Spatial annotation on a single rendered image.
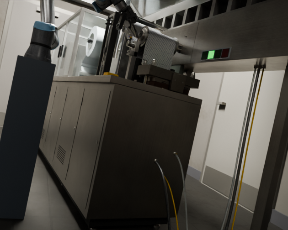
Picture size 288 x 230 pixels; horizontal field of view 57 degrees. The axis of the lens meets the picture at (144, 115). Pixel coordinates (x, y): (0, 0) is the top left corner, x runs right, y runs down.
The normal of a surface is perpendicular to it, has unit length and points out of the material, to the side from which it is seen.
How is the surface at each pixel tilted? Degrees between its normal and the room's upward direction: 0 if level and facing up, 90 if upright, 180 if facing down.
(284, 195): 90
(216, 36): 90
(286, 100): 90
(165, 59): 90
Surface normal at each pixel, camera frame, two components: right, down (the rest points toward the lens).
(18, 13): 0.36, 0.09
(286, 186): -0.91, -0.19
